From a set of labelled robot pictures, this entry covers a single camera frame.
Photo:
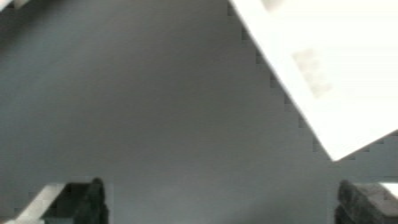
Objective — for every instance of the white rear drawer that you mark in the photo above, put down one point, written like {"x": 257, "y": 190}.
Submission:
{"x": 30, "y": 215}

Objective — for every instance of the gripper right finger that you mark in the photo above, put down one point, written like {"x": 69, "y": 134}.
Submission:
{"x": 368, "y": 203}

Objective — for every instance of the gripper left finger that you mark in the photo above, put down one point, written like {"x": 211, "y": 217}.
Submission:
{"x": 78, "y": 207}

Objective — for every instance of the white drawer cabinet box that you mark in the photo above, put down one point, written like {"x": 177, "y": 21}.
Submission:
{"x": 327, "y": 40}

